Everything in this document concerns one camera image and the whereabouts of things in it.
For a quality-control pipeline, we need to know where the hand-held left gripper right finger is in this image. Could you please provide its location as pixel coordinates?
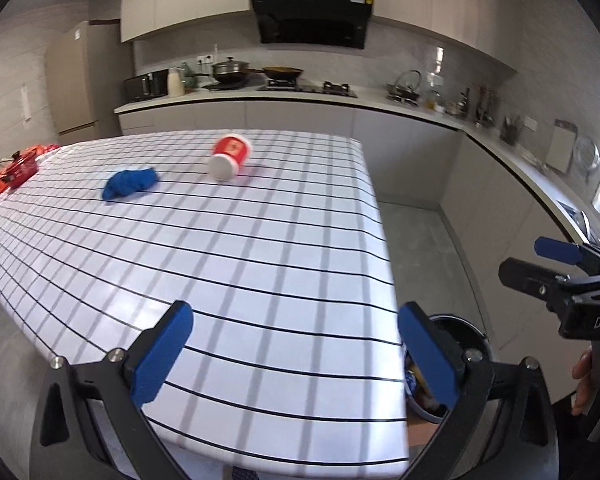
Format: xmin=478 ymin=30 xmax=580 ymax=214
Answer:
xmin=397 ymin=301 xmax=561 ymax=480

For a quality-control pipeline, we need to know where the person's right hand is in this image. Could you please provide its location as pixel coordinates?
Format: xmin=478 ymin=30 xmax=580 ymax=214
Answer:
xmin=571 ymin=350 xmax=594 ymax=416

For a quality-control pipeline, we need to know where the blue cloth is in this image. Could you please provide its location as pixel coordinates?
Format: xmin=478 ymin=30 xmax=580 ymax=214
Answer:
xmin=102 ymin=166 xmax=159 ymax=202

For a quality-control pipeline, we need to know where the black wok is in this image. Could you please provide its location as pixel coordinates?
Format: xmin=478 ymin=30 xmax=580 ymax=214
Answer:
xmin=261 ymin=65 xmax=305 ymax=81

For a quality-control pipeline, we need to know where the beige refrigerator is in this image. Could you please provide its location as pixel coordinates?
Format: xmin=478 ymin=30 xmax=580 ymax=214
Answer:
xmin=45 ymin=20 xmax=123 ymax=148

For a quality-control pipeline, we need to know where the white upper cabinet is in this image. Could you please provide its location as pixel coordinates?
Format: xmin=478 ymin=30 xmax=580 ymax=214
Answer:
xmin=120 ymin=0 xmax=253 ymax=43

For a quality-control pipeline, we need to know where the red electric pot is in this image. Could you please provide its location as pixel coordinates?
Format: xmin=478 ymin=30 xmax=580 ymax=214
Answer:
xmin=0 ymin=144 xmax=61 ymax=198

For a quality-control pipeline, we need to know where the white cutting board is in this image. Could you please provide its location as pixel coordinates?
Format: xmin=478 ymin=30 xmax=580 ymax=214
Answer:
xmin=547 ymin=120 xmax=578 ymax=173

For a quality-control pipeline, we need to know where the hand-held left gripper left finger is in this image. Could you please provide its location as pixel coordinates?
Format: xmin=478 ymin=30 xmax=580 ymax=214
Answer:
xmin=29 ymin=300 xmax=196 ymax=480

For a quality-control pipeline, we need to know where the dark utensil holder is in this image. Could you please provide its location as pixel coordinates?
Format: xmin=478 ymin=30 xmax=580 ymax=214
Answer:
xmin=500 ymin=115 xmax=523 ymax=143

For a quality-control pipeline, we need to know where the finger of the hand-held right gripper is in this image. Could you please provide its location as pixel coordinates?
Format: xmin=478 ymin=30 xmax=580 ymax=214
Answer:
xmin=534 ymin=236 xmax=600 ymax=281
xmin=498 ymin=257 xmax=576 ymax=313

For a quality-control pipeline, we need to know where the black microwave oven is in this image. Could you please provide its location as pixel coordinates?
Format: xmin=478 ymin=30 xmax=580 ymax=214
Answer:
xmin=125 ymin=72 xmax=170 ymax=102

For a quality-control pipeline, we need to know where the red paper cup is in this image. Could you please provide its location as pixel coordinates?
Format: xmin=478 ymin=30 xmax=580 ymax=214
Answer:
xmin=209 ymin=133 xmax=253 ymax=182

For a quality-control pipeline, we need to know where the steel kettle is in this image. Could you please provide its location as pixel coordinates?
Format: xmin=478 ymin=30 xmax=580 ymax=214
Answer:
xmin=386 ymin=70 xmax=423 ymax=106

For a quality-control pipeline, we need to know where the black gas stove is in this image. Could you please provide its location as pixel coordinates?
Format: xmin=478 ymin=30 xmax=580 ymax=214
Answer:
xmin=202 ymin=79 xmax=358 ymax=98

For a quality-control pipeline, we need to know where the black range hood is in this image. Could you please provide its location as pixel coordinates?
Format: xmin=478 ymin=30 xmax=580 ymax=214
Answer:
xmin=250 ymin=0 xmax=373 ymax=51

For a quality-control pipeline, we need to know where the pot with glass lid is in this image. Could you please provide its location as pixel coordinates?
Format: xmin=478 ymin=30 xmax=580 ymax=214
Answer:
xmin=211 ymin=56 xmax=251 ymax=85

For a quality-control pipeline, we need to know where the black trash bin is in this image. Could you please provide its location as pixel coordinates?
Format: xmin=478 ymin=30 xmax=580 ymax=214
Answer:
xmin=402 ymin=314 xmax=493 ymax=421

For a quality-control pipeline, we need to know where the white grid tablecloth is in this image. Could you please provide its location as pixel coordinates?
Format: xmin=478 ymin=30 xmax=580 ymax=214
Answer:
xmin=0 ymin=130 xmax=411 ymax=478

